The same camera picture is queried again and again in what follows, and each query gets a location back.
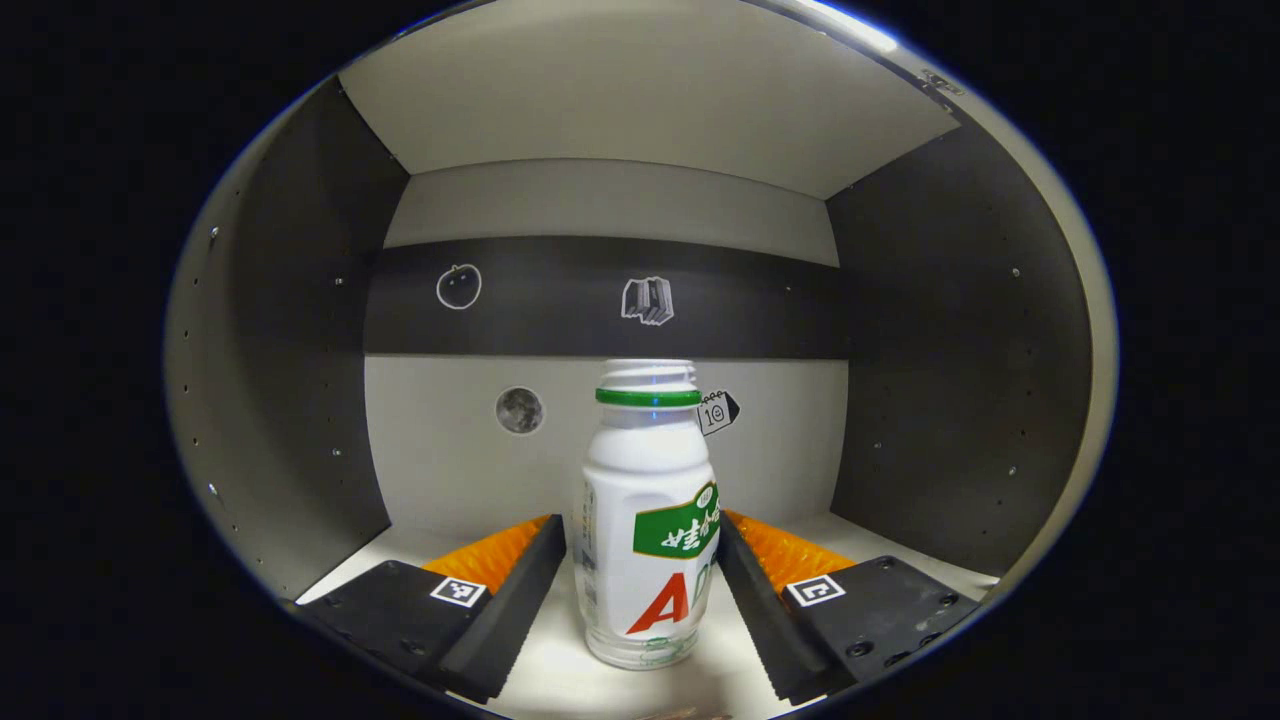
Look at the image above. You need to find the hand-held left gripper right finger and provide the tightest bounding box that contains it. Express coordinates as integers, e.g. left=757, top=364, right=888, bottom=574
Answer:
left=715, top=509, right=983, bottom=707

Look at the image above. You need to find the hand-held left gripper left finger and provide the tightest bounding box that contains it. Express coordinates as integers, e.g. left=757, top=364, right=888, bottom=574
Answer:
left=295, top=514, right=568, bottom=704

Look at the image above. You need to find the white plastic bottle green label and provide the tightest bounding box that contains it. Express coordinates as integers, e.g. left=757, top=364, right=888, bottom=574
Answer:
left=575, top=359, right=723, bottom=672

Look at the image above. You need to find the white cabinet shelf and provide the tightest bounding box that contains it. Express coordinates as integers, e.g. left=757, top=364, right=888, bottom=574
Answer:
left=295, top=512, right=1001, bottom=720
left=338, top=0, right=963, bottom=201

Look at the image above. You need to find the grey wooden cabinet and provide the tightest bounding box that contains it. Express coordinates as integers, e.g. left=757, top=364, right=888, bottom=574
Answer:
left=165, top=0, right=1119, bottom=720

